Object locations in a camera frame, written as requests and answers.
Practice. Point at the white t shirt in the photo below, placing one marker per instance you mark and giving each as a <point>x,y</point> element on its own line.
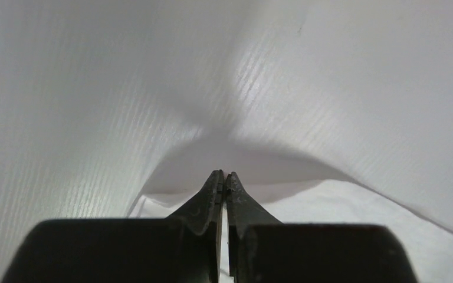
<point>342,111</point>

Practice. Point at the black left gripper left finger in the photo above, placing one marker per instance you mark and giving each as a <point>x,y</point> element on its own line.
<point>182,247</point>

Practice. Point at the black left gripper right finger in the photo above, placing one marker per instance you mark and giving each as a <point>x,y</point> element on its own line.
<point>263,249</point>

